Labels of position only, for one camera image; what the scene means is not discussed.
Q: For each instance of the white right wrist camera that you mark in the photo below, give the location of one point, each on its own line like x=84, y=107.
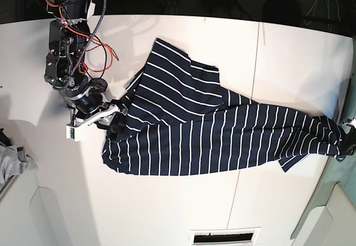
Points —
x=76, y=133

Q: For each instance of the navy white striped t-shirt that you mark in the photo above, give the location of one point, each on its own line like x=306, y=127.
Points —
x=180, y=121

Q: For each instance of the grey cloth pile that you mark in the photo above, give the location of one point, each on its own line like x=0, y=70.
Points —
x=14, y=160

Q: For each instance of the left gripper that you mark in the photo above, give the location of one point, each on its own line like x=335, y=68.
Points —
x=347, y=146

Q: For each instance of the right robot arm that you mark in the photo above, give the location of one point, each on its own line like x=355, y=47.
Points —
x=75, y=64

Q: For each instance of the green fabric at right edge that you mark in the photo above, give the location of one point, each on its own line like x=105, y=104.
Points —
x=329, y=217

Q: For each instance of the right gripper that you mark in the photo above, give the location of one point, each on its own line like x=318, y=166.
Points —
x=89, y=105

